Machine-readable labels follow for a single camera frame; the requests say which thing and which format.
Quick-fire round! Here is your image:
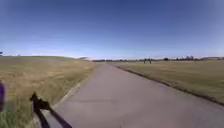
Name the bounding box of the grey paved path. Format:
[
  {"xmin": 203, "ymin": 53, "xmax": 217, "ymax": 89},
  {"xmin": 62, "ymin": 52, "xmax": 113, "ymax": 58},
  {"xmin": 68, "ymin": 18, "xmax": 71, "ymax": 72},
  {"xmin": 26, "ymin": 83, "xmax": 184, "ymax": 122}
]
[{"xmin": 31, "ymin": 62, "xmax": 224, "ymax": 128}]

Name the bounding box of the row of trees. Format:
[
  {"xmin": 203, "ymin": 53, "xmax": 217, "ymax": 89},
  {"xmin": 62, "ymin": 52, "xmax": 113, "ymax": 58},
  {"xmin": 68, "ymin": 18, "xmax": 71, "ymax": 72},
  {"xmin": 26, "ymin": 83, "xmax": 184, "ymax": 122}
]
[{"xmin": 91, "ymin": 55, "xmax": 224, "ymax": 63}]

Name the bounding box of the dry grass field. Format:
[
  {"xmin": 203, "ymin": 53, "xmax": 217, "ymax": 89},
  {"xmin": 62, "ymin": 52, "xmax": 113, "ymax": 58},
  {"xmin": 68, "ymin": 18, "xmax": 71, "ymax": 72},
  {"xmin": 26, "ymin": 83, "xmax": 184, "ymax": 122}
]
[
  {"xmin": 0, "ymin": 55, "xmax": 100, "ymax": 128},
  {"xmin": 109, "ymin": 59, "xmax": 224, "ymax": 107}
]

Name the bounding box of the robot's own part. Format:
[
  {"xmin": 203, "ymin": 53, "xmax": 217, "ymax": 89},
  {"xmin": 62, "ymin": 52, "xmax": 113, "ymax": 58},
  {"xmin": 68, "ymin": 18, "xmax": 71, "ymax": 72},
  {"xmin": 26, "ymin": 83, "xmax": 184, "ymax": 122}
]
[{"xmin": 29, "ymin": 92, "xmax": 73, "ymax": 128}]

